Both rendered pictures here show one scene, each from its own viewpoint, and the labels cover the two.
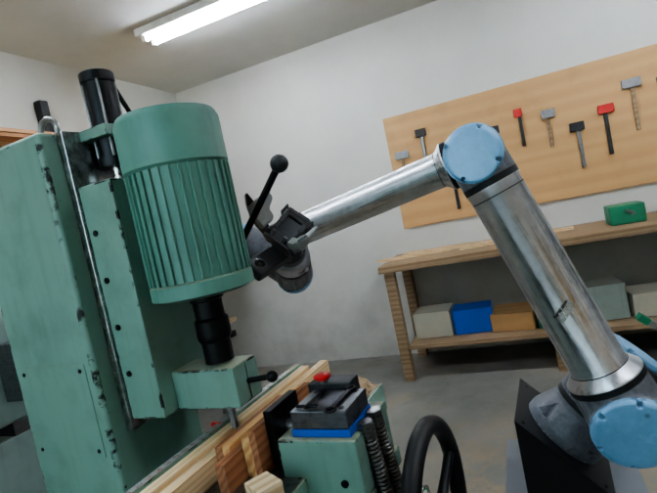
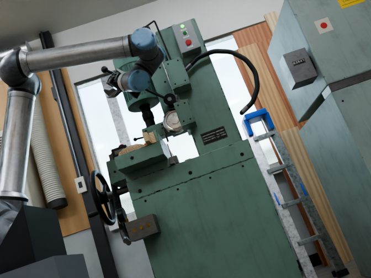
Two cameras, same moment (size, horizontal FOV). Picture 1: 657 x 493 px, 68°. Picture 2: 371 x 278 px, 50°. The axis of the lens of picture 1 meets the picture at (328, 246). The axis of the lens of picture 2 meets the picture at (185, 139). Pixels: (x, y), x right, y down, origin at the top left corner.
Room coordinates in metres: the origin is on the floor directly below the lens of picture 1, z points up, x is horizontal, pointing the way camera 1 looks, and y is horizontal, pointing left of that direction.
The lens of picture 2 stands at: (2.67, -0.44, 0.43)
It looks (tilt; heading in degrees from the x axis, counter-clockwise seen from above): 15 degrees up; 156
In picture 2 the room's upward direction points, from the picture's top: 19 degrees counter-clockwise
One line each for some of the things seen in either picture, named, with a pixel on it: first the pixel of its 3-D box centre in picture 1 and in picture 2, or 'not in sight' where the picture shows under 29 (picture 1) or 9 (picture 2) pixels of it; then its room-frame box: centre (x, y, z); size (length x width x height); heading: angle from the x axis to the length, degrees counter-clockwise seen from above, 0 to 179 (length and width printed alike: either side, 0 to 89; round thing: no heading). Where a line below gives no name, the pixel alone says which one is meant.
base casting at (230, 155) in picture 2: not in sight; (194, 176); (0.91, 0.34, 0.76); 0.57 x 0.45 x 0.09; 64
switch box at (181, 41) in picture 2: not in sight; (186, 38); (1.12, 0.45, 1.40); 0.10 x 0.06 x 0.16; 64
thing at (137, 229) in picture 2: not in sight; (143, 228); (1.03, -0.01, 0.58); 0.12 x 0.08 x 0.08; 64
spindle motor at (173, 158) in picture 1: (185, 205); (136, 80); (0.85, 0.23, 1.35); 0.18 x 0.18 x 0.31
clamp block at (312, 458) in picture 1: (338, 445); (125, 167); (0.78, 0.05, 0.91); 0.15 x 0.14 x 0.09; 154
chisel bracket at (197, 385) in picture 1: (217, 385); (157, 133); (0.86, 0.24, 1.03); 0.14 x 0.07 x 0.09; 64
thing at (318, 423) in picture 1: (331, 401); (120, 154); (0.78, 0.05, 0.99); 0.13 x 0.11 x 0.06; 154
